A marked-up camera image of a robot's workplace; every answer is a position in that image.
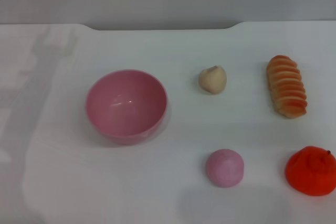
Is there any pink plastic bowl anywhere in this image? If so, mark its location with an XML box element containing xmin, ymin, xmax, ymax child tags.
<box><xmin>85</xmin><ymin>69</ymin><xmax>168</xmax><ymax>146</ymax></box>

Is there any long ridged orange bread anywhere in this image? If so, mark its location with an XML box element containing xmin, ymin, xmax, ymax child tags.
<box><xmin>266</xmin><ymin>55</ymin><xmax>308</xmax><ymax>119</ymax></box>

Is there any beige peach-shaped bun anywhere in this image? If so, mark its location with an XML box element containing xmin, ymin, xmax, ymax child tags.
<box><xmin>198</xmin><ymin>65</ymin><xmax>227</xmax><ymax>95</ymax></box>

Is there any pink round bun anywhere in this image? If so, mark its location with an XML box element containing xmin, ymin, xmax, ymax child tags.
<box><xmin>205</xmin><ymin>148</ymin><xmax>245</xmax><ymax>188</ymax></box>

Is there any orange-red persimmon bun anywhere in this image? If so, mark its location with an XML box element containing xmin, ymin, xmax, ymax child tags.
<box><xmin>285</xmin><ymin>145</ymin><xmax>336</xmax><ymax>197</ymax></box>

